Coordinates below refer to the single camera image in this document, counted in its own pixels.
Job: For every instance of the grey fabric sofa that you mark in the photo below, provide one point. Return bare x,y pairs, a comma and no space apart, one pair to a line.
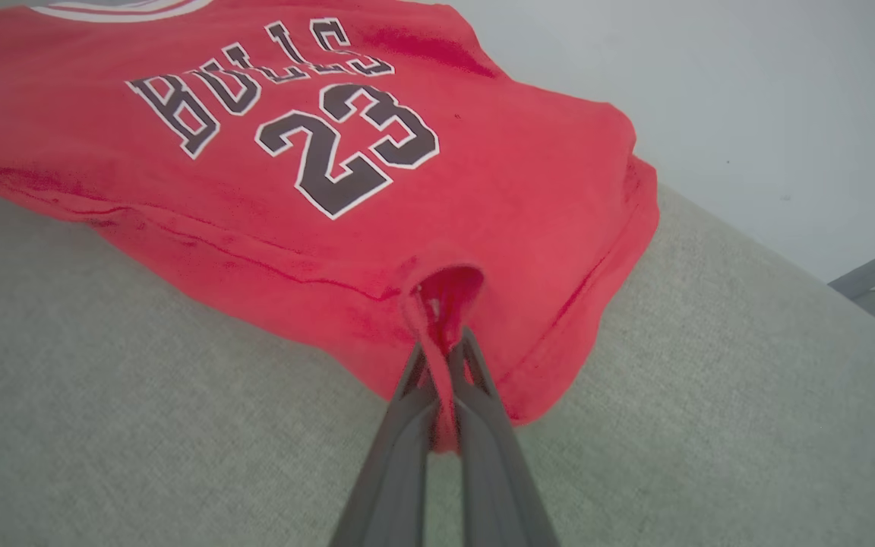
141,395

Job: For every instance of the red Bulls basketball jersey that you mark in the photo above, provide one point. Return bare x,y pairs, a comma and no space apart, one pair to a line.
483,190

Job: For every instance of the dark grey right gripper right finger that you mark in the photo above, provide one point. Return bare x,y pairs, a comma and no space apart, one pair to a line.
494,471

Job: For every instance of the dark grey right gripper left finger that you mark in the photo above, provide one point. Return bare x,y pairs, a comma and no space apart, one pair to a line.
392,471

